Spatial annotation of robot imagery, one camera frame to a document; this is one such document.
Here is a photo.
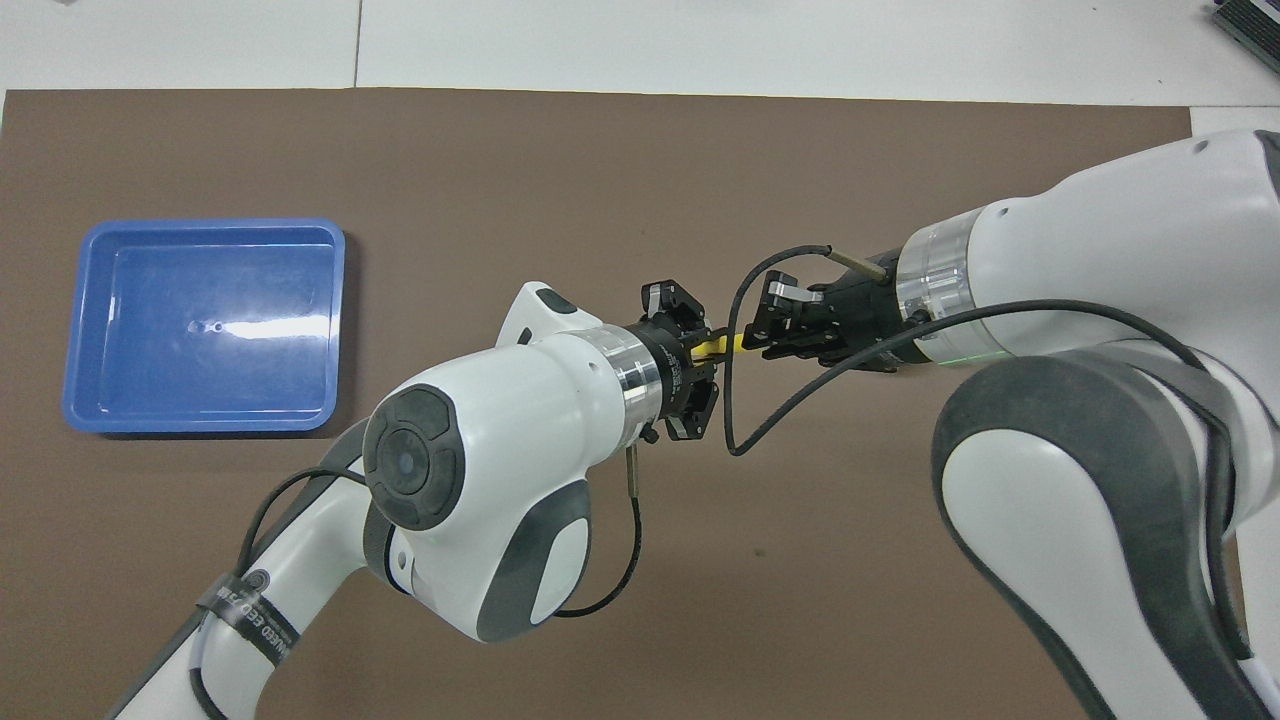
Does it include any grey ribbed device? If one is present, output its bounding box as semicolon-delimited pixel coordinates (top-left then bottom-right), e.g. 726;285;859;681
1210;0;1280;61

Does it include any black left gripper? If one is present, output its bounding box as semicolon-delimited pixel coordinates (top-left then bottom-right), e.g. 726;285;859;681
630;280;721;443

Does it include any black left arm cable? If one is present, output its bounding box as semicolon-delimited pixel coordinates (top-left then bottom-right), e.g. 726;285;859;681
190;445;643;720

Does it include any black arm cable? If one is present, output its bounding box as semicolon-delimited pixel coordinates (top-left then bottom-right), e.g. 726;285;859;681
190;445;643;720
725;244;1241;521

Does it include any blue plastic tray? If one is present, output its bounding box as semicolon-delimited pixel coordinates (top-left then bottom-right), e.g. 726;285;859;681
62;218;347;434

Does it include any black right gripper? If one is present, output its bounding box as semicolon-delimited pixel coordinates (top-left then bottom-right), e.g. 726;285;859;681
752;272;906;373

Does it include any brown table mat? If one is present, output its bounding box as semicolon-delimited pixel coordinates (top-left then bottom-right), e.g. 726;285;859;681
0;88;1259;720

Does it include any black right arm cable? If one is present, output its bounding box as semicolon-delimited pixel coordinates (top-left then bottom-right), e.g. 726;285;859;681
725;244;1241;521

